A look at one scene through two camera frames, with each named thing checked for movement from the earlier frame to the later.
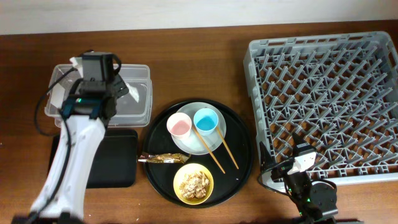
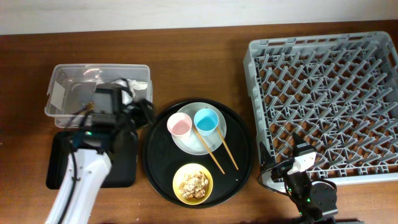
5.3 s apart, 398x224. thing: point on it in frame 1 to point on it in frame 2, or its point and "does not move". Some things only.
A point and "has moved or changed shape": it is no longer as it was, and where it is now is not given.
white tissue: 78,63 to 138,89
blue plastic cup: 206,121 does not move
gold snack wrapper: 168,158 has moved or changed shape
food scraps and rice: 195,185 does not move
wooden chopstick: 207,149 does not move
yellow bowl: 193,183 does not move
